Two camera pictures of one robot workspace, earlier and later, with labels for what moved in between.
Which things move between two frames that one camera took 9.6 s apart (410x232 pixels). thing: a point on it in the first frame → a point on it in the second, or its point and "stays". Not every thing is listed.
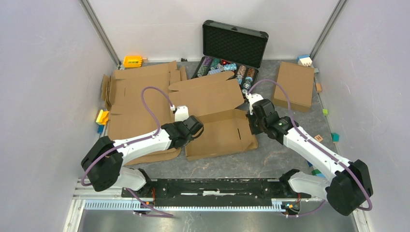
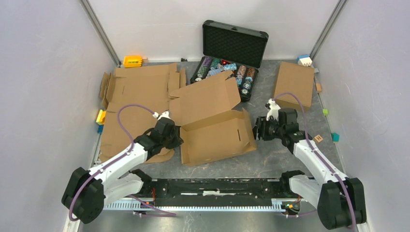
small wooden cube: (318, 88) stays
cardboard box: (214, 100) stays
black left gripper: (176, 123) → (177, 141)
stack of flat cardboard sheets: (139, 99) stays
